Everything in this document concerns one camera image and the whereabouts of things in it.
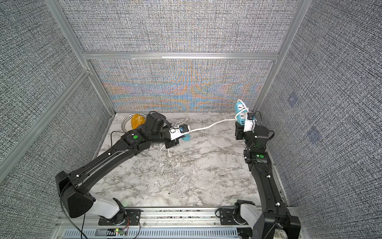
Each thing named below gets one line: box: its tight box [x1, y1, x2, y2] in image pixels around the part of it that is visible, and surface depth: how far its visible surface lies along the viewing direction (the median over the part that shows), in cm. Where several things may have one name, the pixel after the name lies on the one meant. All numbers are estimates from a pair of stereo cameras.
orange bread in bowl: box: [131, 113, 146, 130], surface depth 108 cm
